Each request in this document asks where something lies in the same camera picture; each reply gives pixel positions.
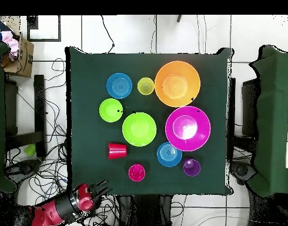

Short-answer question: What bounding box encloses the brown cardboard box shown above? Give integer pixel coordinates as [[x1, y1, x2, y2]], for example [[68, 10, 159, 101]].
[[0, 32, 35, 78]]

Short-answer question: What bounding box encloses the red plastic cup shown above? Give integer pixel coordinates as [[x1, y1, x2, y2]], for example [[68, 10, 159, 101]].
[[108, 142, 128, 160]]

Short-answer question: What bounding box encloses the black square frame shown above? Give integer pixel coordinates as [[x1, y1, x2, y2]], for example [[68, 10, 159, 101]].
[[26, 15, 62, 42]]

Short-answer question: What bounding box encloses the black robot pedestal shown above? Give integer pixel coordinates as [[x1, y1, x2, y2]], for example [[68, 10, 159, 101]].
[[118, 194, 173, 226]]

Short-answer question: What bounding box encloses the yellow plastic cup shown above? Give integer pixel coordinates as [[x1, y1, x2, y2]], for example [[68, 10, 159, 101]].
[[137, 77, 155, 96]]

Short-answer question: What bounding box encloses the large pink plastic bowl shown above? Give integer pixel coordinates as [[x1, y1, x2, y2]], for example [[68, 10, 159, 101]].
[[165, 105, 212, 152]]

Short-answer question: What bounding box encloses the black base with knob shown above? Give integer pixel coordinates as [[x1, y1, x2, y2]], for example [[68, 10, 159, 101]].
[[5, 159, 42, 180]]

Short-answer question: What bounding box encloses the orange plastic bowl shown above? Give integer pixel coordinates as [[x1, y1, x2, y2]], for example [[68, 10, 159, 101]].
[[154, 60, 202, 108]]

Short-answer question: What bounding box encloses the crimson pink plastic cup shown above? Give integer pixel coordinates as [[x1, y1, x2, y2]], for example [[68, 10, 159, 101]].
[[128, 163, 146, 182]]

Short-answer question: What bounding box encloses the blue plastic bowl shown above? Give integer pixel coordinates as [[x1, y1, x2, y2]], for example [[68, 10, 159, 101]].
[[106, 72, 133, 99], [156, 141, 183, 168]]

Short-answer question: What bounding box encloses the purple plastic cup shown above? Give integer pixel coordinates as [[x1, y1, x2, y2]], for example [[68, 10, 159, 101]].
[[183, 158, 202, 177]]

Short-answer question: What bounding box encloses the black floor cable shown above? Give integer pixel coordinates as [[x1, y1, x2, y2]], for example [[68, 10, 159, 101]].
[[101, 15, 116, 54]]

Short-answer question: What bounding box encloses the dark green table cloth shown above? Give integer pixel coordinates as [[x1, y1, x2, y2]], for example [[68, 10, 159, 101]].
[[65, 46, 234, 197]]

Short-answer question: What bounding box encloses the black metal stand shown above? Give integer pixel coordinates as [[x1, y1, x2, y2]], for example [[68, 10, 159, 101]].
[[4, 74, 47, 158]]

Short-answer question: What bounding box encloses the pink cloth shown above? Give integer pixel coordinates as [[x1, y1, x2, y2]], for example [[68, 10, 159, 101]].
[[1, 31, 19, 61]]

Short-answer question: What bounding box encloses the small green plastic bowl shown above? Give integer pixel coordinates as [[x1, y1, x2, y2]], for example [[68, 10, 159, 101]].
[[98, 98, 124, 123]]

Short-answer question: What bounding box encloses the black box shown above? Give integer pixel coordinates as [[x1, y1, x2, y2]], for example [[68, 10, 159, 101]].
[[242, 78, 261, 137]]

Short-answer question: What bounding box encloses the tangle of floor cables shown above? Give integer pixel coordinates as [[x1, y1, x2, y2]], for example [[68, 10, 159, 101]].
[[5, 58, 119, 226]]

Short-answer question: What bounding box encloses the large green plastic bowl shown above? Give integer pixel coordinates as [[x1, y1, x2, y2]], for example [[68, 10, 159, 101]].
[[122, 112, 158, 147]]

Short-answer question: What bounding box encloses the green cup on floor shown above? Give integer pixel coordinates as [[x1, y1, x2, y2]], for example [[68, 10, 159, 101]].
[[24, 144, 36, 157]]

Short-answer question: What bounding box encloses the grey black base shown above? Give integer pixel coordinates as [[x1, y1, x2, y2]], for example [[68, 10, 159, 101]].
[[230, 162, 256, 185]]

